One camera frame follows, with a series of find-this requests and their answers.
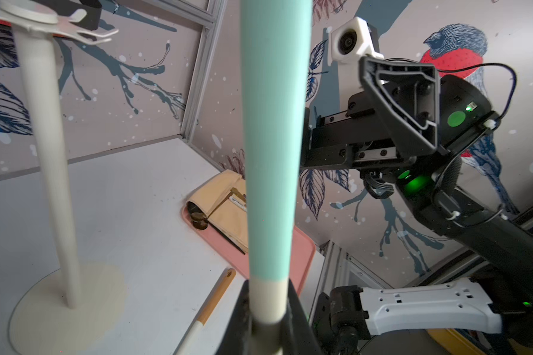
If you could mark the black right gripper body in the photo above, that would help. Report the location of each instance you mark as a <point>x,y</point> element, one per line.
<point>403,111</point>

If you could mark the wood handle cream skimmer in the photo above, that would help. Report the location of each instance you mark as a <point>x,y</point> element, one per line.
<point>206,311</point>

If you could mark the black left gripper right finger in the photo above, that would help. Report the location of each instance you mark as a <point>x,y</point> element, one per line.
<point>297,336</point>

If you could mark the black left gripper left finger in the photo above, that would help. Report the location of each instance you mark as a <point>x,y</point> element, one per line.
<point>236,339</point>

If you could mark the mint handle cream skimmer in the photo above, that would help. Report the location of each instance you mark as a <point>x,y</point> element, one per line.
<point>275,45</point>

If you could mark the cream utensil rack stand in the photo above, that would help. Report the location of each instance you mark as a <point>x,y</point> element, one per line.
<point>70,309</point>

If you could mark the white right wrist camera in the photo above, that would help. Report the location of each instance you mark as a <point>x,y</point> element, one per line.
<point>349,44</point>

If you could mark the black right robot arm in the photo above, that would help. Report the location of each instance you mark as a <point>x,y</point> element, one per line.
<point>497,302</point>

